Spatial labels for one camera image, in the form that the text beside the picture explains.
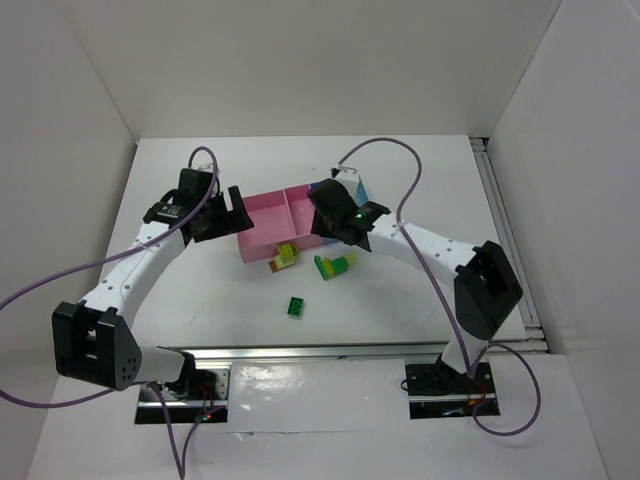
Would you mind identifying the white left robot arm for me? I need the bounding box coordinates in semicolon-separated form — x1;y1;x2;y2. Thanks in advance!
52;168;254;395

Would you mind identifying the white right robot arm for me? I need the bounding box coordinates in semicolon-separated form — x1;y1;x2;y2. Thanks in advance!
307;178;523;377

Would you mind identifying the purple-blue bin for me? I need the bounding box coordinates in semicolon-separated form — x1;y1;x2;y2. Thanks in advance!
307;179;348;244

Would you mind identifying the light blue bin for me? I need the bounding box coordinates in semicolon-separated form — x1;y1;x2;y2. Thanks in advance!
355;179;369;205

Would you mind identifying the large pink bin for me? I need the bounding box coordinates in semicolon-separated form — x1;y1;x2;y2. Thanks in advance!
237;190;295;263

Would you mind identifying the green yellow lego assembly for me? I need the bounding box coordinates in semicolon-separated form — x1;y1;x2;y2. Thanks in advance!
313;252;359;281

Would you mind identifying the yellow-green brown lego stack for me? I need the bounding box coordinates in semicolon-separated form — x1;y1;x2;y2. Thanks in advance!
268;243;299;273

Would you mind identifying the dark green lego brick front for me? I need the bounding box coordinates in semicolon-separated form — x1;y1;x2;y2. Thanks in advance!
286;297;305;318

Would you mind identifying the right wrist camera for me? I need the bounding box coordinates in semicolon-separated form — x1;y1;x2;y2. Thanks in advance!
355;201;391;223

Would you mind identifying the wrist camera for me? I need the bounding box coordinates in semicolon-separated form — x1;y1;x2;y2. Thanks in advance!
355;201;391;223
143;201;188;226

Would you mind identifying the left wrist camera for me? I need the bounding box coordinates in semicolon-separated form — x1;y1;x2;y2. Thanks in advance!
143;201;188;226

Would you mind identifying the aluminium rail front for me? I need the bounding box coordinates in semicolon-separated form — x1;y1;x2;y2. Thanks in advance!
181;342;445;363

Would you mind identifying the aluminium rail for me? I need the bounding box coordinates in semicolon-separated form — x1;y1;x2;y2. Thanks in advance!
469;137;550;354
181;342;445;363

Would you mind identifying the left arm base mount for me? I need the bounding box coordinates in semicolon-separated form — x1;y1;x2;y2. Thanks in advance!
134;363;231;425

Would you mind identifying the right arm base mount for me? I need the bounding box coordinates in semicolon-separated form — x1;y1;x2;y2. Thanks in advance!
400;360;500;420

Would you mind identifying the aluminium rail right side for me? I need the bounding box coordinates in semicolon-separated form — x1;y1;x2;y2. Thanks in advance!
469;137;550;354

